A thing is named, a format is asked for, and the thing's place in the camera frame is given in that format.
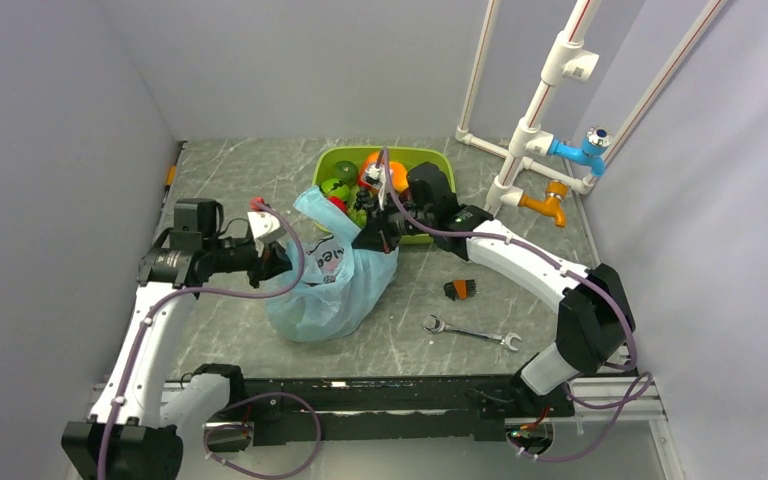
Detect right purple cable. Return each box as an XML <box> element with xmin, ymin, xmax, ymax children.
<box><xmin>377</xmin><ymin>146</ymin><xmax>656</xmax><ymax>465</ymax></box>

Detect red fake apple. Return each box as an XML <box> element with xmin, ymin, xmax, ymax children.
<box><xmin>327</xmin><ymin>196</ymin><xmax>348</xmax><ymax>214</ymax></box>

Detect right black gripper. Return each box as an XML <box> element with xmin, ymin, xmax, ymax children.
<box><xmin>352</xmin><ymin>191</ymin><xmax>435</xmax><ymax>255</ymax></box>

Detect orange faucet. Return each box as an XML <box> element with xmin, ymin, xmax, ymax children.
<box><xmin>517</xmin><ymin>180</ymin><xmax>569</xmax><ymax>228</ymax></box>

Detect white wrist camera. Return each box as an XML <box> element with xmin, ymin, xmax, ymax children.
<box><xmin>361</xmin><ymin>162</ymin><xmax>387</xmax><ymax>210</ymax></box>
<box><xmin>246</xmin><ymin>197</ymin><xmax>286</xmax><ymax>248</ymax></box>

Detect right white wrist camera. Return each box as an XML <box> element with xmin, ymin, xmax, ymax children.
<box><xmin>361</xmin><ymin>162</ymin><xmax>387</xmax><ymax>210</ymax></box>

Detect blue faucet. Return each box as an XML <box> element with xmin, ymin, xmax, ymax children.
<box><xmin>547</xmin><ymin>126</ymin><xmax>613</xmax><ymax>177</ymax></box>

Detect dark green round fruit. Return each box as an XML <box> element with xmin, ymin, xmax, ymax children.
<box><xmin>331</xmin><ymin>160</ymin><xmax>359</xmax><ymax>188</ymax></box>

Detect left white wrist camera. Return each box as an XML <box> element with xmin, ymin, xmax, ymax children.
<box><xmin>246</xmin><ymin>197</ymin><xmax>286</xmax><ymax>248</ymax></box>

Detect green fake grapes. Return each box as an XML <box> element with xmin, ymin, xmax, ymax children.
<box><xmin>347</xmin><ymin>208</ymin><xmax>368</xmax><ymax>229</ymax></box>

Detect blue plastic bag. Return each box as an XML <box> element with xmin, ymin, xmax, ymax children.
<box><xmin>265</xmin><ymin>187</ymin><xmax>399</xmax><ymax>342</ymax></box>

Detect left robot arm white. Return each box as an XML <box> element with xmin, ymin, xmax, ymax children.
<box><xmin>61</xmin><ymin>198</ymin><xmax>299</xmax><ymax>479</ymax></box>

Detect white PVC pipe frame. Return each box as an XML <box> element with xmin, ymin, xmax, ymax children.
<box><xmin>455</xmin><ymin>1</ymin><xmax>727</xmax><ymax>214</ymax></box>

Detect purple cable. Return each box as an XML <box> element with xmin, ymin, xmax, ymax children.
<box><xmin>377</xmin><ymin>146</ymin><xmax>656</xmax><ymax>465</ymax></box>
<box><xmin>95</xmin><ymin>201</ymin><xmax>324</xmax><ymax>480</ymax></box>

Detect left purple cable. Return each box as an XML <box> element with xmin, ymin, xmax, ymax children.
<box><xmin>95</xmin><ymin>201</ymin><xmax>324</xmax><ymax>480</ymax></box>

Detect silver open-end wrench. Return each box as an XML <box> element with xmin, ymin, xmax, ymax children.
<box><xmin>422</xmin><ymin>315</ymin><xmax>523</xmax><ymax>352</ymax></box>

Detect green plastic fruit basket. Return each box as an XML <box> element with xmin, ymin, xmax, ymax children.
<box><xmin>312</xmin><ymin>145</ymin><xmax>455</xmax><ymax>209</ymax></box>

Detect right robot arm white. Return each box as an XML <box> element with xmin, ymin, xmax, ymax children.
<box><xmin>353</xmin><ymin>162</ymin><xmax>635</xmax><ymax>415</ymax></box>

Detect orange black hex key set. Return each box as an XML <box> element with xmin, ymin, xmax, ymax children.
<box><xmin>443</xmin><ymin>279</ymin><xmax>477</xmax><ymax>301</ymax></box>

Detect orange fake mango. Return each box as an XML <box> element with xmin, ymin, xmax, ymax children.
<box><xmin>389</xmin><ymin>161</ymin><xmax>409</xmax><ymax>194</ymax></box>

